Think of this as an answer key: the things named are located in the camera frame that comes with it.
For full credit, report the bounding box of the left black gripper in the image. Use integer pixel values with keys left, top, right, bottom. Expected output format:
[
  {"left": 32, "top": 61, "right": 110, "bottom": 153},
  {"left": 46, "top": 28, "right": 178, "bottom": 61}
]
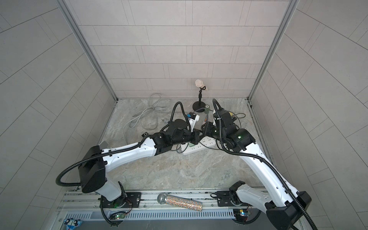
[{"left": 170, "top": 127, "right": 205, "bottom": 145}]

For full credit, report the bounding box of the white power strip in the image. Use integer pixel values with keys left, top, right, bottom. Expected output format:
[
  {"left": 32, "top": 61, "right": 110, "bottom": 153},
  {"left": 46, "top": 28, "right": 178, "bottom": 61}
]
[{"left": 181, "top": 137, "right": 216, "bottom": 155}]

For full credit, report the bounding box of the dark grey charging cable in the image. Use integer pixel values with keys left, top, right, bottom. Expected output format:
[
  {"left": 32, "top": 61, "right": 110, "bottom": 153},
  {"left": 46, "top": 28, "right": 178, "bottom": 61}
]
[{"left": 175, "top": 107, "right": 247, "bottom": 153}]

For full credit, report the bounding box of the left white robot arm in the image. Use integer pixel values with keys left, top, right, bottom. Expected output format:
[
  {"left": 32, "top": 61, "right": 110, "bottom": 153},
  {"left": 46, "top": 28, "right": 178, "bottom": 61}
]
[{"left": 56, "top": 112, "right": 200, "bottom": 210}]

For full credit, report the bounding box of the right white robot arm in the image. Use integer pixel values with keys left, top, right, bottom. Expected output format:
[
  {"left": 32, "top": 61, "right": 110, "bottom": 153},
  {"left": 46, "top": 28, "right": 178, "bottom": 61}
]
[{"left": 211, "top": 99, "right": 317, "bottom": 230}]

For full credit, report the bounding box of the green camouflage tape roll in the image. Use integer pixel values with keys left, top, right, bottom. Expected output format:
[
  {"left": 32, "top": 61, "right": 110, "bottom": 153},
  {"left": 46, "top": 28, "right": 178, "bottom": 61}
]
[{"left": 204, "top": 104, "right": 210, "bottom": 114}]

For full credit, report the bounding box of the beige microphone on stand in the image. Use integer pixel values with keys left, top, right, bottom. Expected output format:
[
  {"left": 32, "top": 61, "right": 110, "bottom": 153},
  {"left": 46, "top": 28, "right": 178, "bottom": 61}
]
[{"left": 192, "top": 80, "right": 207, "bottom": 113}]

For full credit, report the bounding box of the glitter handheld microphone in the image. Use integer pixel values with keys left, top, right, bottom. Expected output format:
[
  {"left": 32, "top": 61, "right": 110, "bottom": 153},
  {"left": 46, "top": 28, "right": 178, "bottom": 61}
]
[{"left": 157, "top": 193, "right": 203, "bottom": 212}]

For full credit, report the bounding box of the right circuit board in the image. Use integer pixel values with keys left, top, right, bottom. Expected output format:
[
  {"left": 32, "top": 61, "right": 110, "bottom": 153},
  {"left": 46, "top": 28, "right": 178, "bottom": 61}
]
[{"left": 233, "top": 209, "right": 249, "bottom": 222}]

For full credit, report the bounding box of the circuit board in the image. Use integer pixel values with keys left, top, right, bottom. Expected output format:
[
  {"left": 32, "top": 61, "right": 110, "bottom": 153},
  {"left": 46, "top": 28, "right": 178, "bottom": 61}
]
[
  {"left": 109, "top": 211, "right": 127, "bottom": 220},
  {"left": 233, "top": 209, "right": 249, "bottom": 222}
]

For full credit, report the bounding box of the grey plastic holder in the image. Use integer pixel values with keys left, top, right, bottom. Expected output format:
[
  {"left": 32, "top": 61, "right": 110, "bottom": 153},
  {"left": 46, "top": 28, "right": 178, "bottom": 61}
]
[{"left": 99, "top": 141, "right": 109, "bottom": 149}]

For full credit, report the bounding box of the left circuit board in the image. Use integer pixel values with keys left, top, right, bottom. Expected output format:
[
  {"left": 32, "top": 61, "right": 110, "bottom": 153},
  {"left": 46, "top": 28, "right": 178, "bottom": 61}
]
[{"left": 109, "top": 211, "right": 127, "bottom": 220}]

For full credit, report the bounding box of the blue toy figure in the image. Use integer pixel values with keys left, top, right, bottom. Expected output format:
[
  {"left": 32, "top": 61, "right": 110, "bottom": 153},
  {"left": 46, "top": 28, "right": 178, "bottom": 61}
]
[{"left": 63, "top": 218, "right": 83, "bottom": 230}]

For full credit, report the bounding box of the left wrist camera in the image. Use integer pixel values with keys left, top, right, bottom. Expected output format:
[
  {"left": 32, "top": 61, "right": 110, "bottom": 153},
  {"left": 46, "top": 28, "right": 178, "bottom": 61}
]
[{"left": 187, "top": 112, "right": 200, "bottom": 130}]

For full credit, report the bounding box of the light grey power cord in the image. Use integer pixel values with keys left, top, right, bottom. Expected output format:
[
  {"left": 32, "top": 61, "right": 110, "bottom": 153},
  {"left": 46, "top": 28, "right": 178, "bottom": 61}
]
[{"left": 123, "top": 92, "right": 173, "bottom": 139}]

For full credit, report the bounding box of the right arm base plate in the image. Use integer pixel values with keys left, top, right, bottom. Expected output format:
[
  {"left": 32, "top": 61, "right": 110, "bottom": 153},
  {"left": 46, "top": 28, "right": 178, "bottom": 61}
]
[{"left": 210, "top": 191, "right": 251, "bottom": 207}]

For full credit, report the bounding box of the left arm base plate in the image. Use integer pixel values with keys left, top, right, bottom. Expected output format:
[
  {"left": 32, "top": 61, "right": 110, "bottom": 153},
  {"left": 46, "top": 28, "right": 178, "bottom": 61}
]
[{"left": 99, "top": 192, "right": 142, "bottom": 209}]

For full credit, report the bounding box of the aluminium rail frame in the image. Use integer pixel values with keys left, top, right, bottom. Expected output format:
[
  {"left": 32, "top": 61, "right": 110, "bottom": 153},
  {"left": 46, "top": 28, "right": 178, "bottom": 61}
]
[{"left": 56, "top": 185, "right": 272, "bottom": 224}]

